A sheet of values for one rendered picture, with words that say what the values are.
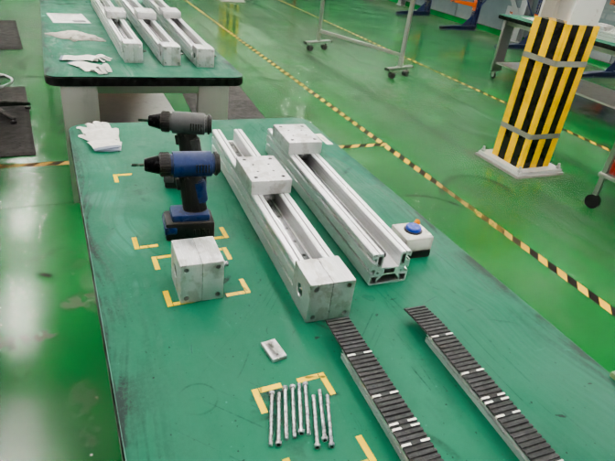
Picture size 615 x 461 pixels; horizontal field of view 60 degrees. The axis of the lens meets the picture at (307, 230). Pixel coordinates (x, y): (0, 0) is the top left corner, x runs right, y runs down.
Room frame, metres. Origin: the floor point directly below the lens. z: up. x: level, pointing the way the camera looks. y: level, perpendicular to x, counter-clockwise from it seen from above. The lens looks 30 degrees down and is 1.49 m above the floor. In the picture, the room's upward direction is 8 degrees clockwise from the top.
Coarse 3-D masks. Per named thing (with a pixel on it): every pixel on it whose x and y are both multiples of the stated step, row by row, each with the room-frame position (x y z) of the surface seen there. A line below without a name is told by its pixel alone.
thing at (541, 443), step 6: (540, 438) 0.60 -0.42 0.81; (522, 444) 0.58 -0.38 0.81; (528, 444) 0.58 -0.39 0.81; (534, 444) 0.58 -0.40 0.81; (540, 444) 0.59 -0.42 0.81; (546, 444) 0.59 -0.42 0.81; (522, 450) 0.57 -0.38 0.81; (528, 450) 0.57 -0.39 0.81; (534, 450) 0.57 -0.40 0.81; (540, 450) 0.57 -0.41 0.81
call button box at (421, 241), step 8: (400, 224) 1.21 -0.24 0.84; (400, 232) 1.17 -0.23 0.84; (408, 232) 1.17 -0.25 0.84; (424, 232) 1.18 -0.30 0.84; (408, 240) 1.14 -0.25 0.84; (416, 240) 1.15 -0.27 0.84; (424, 240) 1.16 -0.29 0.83; (432, 240) 1.17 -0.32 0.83; (416, 248) 1.15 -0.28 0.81; (424, 248) 1.16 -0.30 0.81; (408, 256) 1.14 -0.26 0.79; (416, 256) 1.15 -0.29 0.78; (424, 256) 1.16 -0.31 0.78
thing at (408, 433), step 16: (336, 320) 0.82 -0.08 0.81; (336, 336) 0.78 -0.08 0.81; (352, 336) 0.78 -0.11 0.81; (352, 352) 0.74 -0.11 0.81; (368, 352) 0.74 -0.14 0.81; (368, 368) 0.70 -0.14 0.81; (368, 384) 0.66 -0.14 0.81; (384, 384) 0.67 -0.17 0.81; (384, 400) 0.63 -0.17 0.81; (400, 400) 0.64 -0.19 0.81; (384, 416) 0.60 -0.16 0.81; (400, 416) 0.60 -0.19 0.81; (400, 432) 0.57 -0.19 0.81; (416, 432) 0.58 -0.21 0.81; (416, 448) 0.54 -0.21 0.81; (432, 448) 0.55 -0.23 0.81
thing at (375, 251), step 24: (288, 168) 1.54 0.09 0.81; (312, 168) 1.53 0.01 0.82; (312, 192) 1.34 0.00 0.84; (336, 192) 1.37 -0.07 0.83; (336, 216) 1.21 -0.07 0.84; (360, 216) 1.23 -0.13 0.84; (336, 240) 1.17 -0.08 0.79; (360, 240) 1.07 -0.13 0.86; (384, 240) 1.11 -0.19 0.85; (360, 264) 1.05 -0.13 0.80; (384, 264) 1.03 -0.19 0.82; (408, 264) 1.05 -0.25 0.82
